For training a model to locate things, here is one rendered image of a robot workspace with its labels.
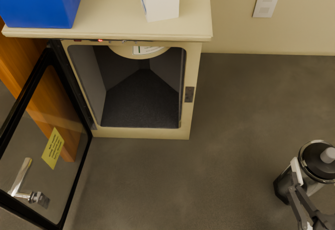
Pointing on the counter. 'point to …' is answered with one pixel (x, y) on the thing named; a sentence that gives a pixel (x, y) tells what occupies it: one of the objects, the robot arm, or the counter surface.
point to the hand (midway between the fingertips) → (315, 169)
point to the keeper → (189, 94)
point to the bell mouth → (138, 51)
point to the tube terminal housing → (190, 66)
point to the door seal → (14, 132)
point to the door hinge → (58, 48)
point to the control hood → (129, 19)
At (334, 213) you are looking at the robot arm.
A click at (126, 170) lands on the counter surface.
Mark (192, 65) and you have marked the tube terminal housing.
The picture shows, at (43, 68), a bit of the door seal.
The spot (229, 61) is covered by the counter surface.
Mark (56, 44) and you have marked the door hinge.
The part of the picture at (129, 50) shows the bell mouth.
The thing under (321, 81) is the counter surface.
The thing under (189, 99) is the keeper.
